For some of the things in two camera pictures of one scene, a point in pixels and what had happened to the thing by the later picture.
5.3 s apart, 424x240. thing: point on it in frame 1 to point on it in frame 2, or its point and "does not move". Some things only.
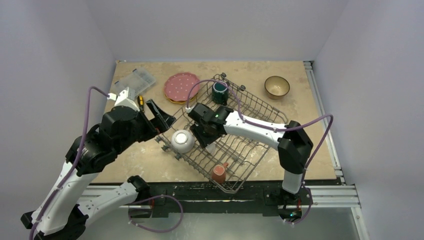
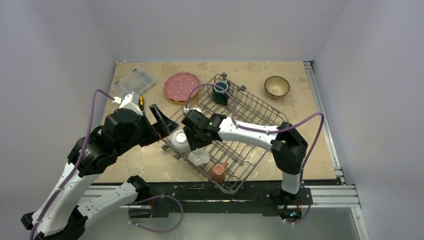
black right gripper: [205, 134] to [192, 138]
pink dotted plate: [177, 86] does not move
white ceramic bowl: [182, 141] does not move
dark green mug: [220, 93] does not move
